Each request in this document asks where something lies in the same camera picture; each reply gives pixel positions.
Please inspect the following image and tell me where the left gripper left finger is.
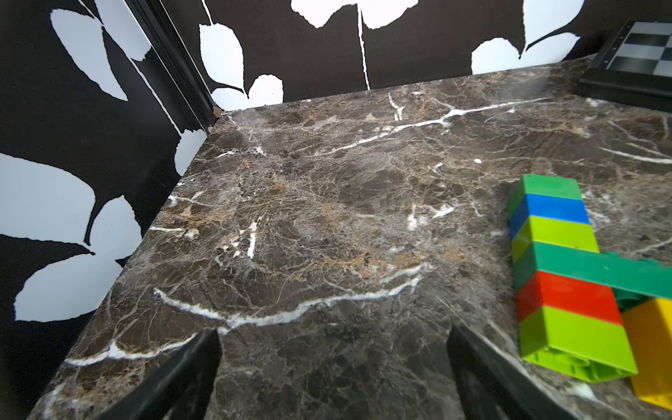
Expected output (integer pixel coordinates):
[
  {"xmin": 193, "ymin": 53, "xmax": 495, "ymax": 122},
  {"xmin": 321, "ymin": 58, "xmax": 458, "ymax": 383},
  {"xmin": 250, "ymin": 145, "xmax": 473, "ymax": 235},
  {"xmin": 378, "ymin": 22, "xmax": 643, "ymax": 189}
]
[{"xmin": 99, "ymin": 330, "xmax": 222, "ymax": 419}]

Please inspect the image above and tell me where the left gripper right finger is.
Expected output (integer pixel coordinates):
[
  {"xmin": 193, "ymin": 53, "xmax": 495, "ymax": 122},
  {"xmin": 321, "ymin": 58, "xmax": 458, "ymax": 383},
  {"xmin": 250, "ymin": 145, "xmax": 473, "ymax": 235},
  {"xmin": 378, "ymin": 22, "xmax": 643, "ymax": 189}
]
[{"xmin": 446, "ymin": 325, "xmax": 574, "ymax": 419}]

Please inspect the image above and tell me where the lime green small brick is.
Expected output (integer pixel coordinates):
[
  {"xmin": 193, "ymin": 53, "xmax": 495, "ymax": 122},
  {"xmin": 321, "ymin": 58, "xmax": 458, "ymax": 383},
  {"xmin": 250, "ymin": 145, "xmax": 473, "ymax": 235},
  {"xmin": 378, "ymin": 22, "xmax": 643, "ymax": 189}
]
[{"xmin": 519, "ymin": 306, "xmax": 638, "ymax": 383}]

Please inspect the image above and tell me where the red small brick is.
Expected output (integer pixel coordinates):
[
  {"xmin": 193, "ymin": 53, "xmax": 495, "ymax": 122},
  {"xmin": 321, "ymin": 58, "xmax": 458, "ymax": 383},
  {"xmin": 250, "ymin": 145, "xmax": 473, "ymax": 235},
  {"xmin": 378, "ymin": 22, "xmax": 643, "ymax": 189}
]
[{"xmin": 516, "ymin": 271, "xmax": 623, "ymax": 326}]

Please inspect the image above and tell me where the yellow small brick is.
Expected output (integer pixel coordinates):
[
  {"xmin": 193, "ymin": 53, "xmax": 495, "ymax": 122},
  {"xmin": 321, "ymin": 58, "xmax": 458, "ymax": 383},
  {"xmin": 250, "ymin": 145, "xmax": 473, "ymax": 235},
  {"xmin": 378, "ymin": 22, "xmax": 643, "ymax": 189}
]
[{"xmin": 621, "ymin": 297, "xmax": 671, "ymax": 410}]

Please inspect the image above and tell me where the green long brick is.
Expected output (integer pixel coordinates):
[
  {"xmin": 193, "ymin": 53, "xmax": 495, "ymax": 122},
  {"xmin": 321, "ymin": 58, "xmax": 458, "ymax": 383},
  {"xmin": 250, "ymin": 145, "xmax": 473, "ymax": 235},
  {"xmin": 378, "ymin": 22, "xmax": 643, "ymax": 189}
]
[{"xmin": 513, "ymin": 243, "xmax": 671, "ymax": 313}]

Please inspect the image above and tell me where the small blue brick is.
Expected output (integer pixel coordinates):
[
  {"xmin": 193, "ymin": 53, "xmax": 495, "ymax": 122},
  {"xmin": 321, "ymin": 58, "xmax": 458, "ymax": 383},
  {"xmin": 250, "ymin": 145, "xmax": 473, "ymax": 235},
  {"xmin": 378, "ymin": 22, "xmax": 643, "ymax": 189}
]
[{"xmin": 509, "ymin": 194, "xmax": 591, "ymax": 239}]

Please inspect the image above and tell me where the bright green brick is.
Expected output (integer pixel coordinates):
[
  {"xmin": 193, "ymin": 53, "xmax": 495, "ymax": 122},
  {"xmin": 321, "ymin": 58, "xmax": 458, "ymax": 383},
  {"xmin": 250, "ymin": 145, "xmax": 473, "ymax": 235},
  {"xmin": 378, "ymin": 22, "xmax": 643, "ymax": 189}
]
[{"xmin": 507, "ymin": 174, "xmax": 583, "ymax": 217}]

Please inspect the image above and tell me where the black white checkerboard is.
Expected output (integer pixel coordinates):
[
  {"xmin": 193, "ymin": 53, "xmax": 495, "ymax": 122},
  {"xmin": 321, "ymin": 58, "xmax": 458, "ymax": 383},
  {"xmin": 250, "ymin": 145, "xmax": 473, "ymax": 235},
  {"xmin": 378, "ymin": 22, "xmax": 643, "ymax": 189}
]
[{"xmin": 576, "ymin": 21, "xmax": 671, "ymax": 112}]

